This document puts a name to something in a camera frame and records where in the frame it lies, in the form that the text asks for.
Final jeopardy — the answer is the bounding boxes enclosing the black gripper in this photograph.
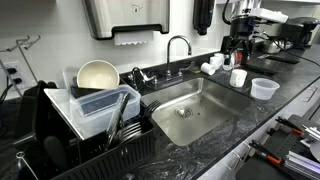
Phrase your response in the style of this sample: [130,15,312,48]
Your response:
[230,18,255,66]

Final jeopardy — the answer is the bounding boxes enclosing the white mug with spoon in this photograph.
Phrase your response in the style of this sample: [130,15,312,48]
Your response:
[229,69,247,88]

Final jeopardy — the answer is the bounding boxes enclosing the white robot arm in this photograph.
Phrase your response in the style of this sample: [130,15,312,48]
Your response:
[221,0,257,65]

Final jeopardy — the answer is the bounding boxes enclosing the white mug upright rear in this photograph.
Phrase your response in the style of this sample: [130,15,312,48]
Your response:
[214,53,225,64]

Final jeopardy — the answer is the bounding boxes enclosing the white mug upright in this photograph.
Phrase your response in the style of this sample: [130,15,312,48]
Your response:
[210,56,222,69]
[214,53,225,64]

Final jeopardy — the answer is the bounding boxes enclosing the white mug upright middle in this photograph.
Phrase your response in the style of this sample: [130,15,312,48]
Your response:
[210,56,222,69]

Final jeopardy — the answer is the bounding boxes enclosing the white mug lying sideways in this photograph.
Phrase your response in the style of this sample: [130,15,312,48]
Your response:
[200,63,215,75]

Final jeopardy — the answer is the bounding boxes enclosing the black flat tray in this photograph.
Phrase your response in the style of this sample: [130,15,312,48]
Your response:
[244,54,299,76]

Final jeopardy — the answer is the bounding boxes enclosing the clear plastic deli container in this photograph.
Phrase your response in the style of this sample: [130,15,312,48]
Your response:
[250,78,280,100]

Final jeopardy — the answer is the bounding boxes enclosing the black coffee maker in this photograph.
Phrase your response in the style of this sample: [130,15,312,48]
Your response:
[279,17,320,49]

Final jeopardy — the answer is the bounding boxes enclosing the chrome gooseneck faucet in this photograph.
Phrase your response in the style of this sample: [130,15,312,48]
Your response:
[165,34,193,81]

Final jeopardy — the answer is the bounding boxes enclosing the stainless steel sink basin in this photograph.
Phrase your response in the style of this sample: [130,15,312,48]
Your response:
[141,78,254,146]

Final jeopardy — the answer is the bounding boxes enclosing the black orange clamp far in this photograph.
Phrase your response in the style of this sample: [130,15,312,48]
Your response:
[275,116,303,135]

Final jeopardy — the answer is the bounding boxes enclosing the black orange clamp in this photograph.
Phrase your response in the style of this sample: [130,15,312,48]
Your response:
[275,116,303,135]
[249,140,282,165]

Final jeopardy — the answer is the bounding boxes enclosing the black fork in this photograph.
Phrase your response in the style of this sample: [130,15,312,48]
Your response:
[146,100,161,117]

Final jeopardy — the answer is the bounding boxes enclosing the black soap dispenser pump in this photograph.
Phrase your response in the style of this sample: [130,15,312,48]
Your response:
[128,67,157,89]

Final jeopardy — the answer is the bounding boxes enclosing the black orange clamp near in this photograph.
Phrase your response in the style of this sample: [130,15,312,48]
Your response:
[249,140,282,165]

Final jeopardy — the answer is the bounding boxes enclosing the steel paper towel dispenser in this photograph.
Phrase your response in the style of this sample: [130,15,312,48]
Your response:
[81,0,170,40]

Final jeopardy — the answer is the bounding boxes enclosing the cream ceramic bowl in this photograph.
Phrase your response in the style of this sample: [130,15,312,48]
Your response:
[76,60,120,89]

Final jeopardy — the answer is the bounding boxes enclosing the black tongs in rack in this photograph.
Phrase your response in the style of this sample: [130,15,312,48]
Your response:
[104,93,130,150]

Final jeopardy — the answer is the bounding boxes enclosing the clear plastic storage container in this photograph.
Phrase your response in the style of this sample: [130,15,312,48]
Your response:
[70,84,141,136]

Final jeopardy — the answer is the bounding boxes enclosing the clear plastic container lid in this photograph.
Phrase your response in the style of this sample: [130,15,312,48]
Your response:
[44,88,86,140]

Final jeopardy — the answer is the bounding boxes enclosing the black dish rack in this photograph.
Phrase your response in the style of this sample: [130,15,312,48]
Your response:
[14,81,155,180]

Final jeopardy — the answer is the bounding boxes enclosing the white camera mount bar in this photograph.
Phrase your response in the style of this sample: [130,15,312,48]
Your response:
[250,8,288,23]

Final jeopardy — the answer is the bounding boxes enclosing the black power cable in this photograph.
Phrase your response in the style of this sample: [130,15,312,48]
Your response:
[266,34,320,68]

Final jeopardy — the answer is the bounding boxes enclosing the black wall soap dispenser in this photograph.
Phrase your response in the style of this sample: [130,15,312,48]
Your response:
[193,0,215,36]

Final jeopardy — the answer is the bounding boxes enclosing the aluminium extrusion rail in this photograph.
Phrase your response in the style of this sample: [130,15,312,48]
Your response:
[284,151,320,180]

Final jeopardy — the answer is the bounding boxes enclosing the metal wire hook stand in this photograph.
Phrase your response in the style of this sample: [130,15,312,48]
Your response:
[0,35,41,96]

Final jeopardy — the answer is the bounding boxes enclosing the wall power outlet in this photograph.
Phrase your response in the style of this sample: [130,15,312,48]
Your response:
[4,62,25,90]

